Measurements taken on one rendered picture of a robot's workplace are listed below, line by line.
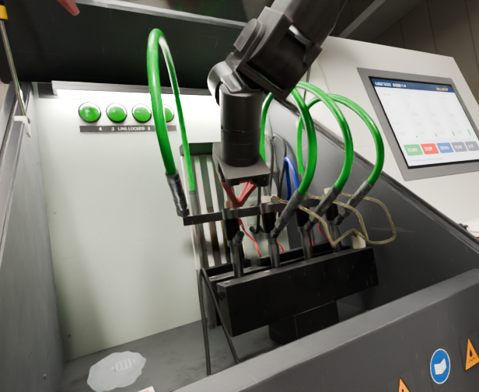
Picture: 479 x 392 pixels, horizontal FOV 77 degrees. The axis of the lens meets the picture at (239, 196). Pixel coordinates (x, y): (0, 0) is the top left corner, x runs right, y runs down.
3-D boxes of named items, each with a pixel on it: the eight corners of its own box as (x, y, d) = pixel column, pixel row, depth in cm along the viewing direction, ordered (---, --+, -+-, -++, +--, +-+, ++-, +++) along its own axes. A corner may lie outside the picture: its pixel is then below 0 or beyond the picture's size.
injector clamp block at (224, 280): (239, 383, 46) (224, 285, 47) (215, 359, 55) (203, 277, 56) (385, 319, 62) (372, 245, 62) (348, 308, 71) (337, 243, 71)
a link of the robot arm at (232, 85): (225, 89, 35) (270, 85, 36) (213, 70, 40) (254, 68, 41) (225, 141, 39) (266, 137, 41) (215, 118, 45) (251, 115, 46)
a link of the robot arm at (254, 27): (260, 19, 32) (312, 64, 37) (235, 4, 41) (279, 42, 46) (202, 111, 37) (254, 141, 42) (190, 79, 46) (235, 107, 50)
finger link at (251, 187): (249, 187, 56) (252, 141, 50) (261, 211, 50) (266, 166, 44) (213, 191, 54) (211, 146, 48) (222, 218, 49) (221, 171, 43)
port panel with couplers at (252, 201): (253, 225, 84) (236, 117, 86) (247, 225, 87) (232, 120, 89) (290, 218, 90) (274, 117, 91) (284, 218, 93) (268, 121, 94)
